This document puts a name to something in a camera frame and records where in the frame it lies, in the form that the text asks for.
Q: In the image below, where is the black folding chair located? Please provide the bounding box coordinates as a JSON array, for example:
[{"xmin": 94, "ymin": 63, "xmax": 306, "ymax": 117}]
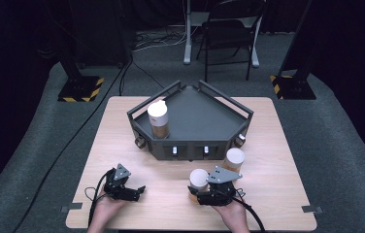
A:
[{"xmin": 195, "ymin": 0, "xmax": 268, "ymax": 83}]

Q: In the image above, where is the bundle of floor cables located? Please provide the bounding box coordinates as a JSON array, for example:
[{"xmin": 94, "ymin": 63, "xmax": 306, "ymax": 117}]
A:
[{"xmin": 133, "ymin": 28, "xmax": 188, "ymax": 52}]

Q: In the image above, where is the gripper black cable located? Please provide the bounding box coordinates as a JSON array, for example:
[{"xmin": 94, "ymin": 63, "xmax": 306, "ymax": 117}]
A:
[
  {"xmin": 83, "ymin": 169, "xmax": 116, "ymax": 229},
  {"xmin": 228, "ymin": 187, "xmax": 268, "ymax": 233}
]

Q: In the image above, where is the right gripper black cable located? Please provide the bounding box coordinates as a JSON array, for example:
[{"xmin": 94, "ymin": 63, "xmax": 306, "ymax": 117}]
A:
[{"xmin": 228, "ymin": 187, "xmax": 268, "ymax": 233}]

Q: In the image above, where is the white desk frame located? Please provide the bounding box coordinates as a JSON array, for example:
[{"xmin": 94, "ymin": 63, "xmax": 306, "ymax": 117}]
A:
[{"xmin": 169, "ymin": 0, "xmax": 263, "ymax": 69}]

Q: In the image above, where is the orange spice jar white lid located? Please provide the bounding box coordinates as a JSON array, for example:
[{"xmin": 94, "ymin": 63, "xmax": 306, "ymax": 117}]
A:
[
  {"xmin": 188, "ymin": 168, "xmax": 211, "ymax": 205},
  {"xmin": 222, "ymin": 147, "xmax": 247, "ymax": 175}
]

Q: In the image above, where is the grey table clamp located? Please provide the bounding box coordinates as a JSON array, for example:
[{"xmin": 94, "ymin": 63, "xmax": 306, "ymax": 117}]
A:
[
  {"xmin": 60, "ymin": 202, "xmax": 83, "ymax": 215},
  {"xmin": 301, "ymin": 205, "xmax": 324, "ymax": 215}
]

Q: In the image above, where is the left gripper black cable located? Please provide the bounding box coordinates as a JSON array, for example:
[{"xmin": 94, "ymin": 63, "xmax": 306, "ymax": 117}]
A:
[{"xmin": 83, "ymin": 169, "xmax": 116, "ymax": 229}]

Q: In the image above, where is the dark grey corner rack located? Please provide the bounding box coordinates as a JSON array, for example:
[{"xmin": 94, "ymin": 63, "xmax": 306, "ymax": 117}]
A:
[{"xmin": 126, "ymin": 79, "xmax": 255, "ymax": 162}]

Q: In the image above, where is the long black floor cable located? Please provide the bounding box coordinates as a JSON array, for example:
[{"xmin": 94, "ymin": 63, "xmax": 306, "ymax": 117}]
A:
[{"xmin": 11, "ymin": 59, "xmax": 134, "ymax": 233}]

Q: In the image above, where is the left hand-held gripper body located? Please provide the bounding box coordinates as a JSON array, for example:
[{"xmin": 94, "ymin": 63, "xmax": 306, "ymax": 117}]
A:
[{"xmin": 103, "ymin": 163, "xmax": 137, "ymax": 203}]

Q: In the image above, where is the person's left hand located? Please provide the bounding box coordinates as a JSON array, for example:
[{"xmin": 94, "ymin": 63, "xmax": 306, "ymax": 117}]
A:
[{"xmin": 93, "ymin": 188, "xmax": 130, "ymax": 226}]

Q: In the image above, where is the black stand striped base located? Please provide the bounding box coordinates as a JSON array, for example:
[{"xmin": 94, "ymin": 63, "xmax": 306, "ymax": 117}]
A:
[
  {"xmin": 56, "ymin": 48, "xmax": 106, "ymax": 104},
  {"xmin": 269, "ymin": 0, "xmax": 317, "ymax": 101}
]

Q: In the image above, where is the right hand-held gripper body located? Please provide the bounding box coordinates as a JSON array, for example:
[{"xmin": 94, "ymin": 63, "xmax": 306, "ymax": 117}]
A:
[{"xmin": 199, "ymin": 165, "xmax": 244, "ymax": 207}]

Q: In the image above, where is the person's right hand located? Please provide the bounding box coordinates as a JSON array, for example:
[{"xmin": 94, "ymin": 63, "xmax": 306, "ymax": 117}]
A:
[{"xmin": 212, "ymin": 197, "xmax": 249, "ymax": 226}]

